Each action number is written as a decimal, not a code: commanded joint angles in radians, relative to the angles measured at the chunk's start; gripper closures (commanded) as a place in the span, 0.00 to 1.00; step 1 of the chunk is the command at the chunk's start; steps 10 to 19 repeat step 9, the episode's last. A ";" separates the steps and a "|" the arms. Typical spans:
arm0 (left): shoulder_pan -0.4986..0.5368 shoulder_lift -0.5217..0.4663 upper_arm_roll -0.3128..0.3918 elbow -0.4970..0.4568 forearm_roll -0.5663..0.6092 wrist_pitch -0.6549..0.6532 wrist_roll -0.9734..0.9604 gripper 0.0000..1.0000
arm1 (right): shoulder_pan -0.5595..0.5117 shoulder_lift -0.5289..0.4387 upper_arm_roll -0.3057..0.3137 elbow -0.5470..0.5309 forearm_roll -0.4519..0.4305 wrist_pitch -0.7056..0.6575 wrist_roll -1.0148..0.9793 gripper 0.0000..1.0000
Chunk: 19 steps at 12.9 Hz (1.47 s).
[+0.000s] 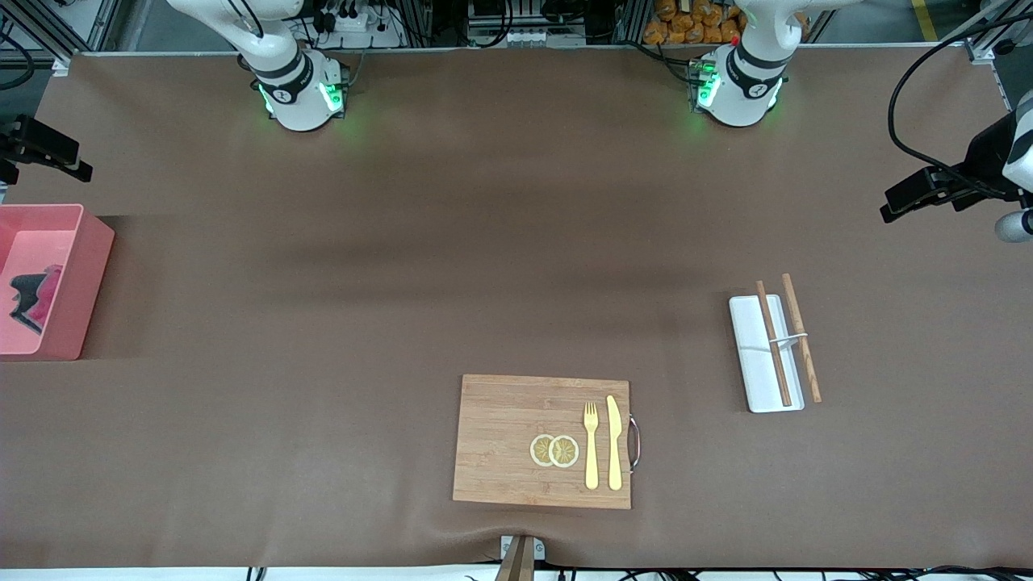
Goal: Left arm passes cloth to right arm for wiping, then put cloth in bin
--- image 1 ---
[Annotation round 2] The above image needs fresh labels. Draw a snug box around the brown wooden post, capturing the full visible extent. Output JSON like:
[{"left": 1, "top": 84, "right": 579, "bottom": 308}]
[{"left": 494, "top": 537, "right": 537, "bottom": 581}]

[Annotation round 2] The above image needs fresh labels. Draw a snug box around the pile of orange packets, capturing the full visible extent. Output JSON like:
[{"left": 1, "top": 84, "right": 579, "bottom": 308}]
[{"left": 643, "top": 0, "right": 747, "bottom": 46}]

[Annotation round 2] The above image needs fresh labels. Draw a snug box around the aluminium frame profile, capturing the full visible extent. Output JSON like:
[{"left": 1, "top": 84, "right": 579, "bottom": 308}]
[
  {"left": 940, "top": 0, "right": 1033, "bottom": 65},
  {"left": 0, "top": 0, "right": 122, "bottom": 77}
]

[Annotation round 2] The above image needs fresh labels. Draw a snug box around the bamboo cutting board with handle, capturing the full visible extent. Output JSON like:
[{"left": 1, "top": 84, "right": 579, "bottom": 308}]
[{"left": 452, "top": 374, "right": 642, "bottom": 510}]

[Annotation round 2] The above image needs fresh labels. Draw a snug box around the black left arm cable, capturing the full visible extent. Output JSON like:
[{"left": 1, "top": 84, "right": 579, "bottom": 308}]
[{"left": 887, "top": 20, "right": 1033, "bottom": 199}]

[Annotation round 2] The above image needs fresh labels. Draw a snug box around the red and grey cloth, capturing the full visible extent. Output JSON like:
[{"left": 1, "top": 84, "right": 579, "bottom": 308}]
[{"left": 10, "top": 264, "right": 64, "bottom": 336}]

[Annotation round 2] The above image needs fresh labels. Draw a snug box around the long white power strip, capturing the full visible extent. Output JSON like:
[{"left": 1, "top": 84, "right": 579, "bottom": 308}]
[{"left": 468, "top": 28, "right": 588, "bottom": 48}]

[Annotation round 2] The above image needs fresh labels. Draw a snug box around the brown wooden chopstick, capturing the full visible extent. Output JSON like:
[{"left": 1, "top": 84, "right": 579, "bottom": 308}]
[
  {"left": 781, "top": 274, "right": 822, "bottom": 403},
  {"left": 755, "top": 280, "right": 793, "bottom": 407}
]

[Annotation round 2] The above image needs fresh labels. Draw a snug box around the grey metal mounting bracket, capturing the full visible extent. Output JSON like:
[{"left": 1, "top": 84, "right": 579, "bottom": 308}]
[{"left": 500, "top": 535, "right": 546, "bottom": 562}]

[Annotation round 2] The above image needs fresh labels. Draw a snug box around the yellow knife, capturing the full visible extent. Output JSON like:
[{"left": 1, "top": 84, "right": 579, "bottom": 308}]
[{"left": 606, "top": 395, "right": 624, "bottom": 491}]

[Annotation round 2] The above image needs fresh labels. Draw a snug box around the white power strip with plugs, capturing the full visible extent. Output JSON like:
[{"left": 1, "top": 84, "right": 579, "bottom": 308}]
[{"left": 316, "top": 6, "right": 406, "bottom": 51}]

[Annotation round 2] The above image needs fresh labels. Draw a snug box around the yellow fork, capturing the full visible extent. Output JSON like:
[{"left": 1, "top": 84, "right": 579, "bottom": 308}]
[{"left": 583, "top": 401, "right": 600, "bottom": 491}]

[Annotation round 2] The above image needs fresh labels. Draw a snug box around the brown table mat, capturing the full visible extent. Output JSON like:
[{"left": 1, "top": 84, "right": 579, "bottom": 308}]
[{"left": 0, "top": 44, "right": 1033, "bottom": 570}]

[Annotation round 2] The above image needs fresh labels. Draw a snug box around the pink plastic bin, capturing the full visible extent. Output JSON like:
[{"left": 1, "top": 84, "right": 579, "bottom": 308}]
[{"left": 0, "top": 204, "right": 115, "bottom": 362}]

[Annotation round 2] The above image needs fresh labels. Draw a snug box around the white rectangular tray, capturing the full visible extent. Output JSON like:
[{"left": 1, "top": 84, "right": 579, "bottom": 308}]
[{"left": 729, "top": 295, "right": 806, "bottom": 414}]

